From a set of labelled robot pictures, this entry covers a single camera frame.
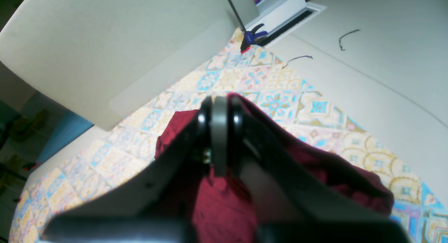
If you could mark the blue clamp front left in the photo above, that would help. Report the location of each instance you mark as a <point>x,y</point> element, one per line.
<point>250,36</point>

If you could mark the maroon t-shirt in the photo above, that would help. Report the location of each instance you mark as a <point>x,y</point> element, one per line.
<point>227,173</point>

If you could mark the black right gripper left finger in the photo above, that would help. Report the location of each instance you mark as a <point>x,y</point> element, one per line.
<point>155,206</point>

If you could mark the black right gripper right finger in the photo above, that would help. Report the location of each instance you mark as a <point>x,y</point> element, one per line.
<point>302,194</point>

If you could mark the patterned tablecloth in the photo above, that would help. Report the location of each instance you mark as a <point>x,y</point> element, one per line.
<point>261,78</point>

